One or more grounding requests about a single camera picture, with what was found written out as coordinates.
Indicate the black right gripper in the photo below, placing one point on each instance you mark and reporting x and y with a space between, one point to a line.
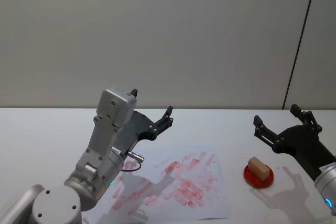
304 142

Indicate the tan rectangular block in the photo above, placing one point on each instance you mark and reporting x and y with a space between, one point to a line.
258 167

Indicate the round red dish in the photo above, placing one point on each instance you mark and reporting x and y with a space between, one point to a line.
252 179

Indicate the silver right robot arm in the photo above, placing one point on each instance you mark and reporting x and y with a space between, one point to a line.
326 187

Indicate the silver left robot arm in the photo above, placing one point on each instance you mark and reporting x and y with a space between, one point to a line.
105 129

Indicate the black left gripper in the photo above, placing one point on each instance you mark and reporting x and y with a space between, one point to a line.
137 128

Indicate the white paper with red smears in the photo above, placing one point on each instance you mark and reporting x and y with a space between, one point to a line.
194 176

